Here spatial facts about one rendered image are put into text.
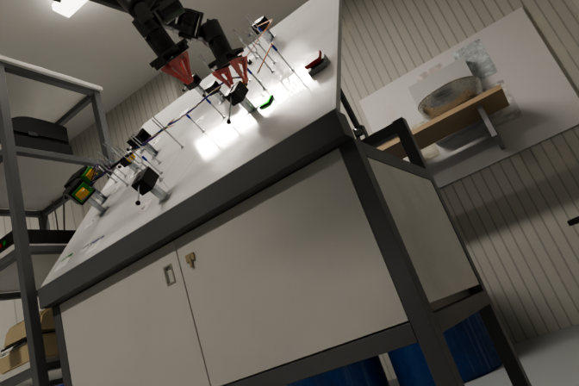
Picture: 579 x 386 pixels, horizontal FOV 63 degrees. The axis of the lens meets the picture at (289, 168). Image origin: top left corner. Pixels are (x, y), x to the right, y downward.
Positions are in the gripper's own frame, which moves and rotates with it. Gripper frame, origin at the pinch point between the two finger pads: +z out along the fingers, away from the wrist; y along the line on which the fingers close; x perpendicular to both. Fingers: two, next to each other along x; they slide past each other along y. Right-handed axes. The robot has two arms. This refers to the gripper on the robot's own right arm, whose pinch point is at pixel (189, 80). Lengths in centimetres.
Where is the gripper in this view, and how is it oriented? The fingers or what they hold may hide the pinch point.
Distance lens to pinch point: 130.7
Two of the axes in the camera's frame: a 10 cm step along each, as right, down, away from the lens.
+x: -3.7, 5.6, -7.4
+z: 5.5, 7.7, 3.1
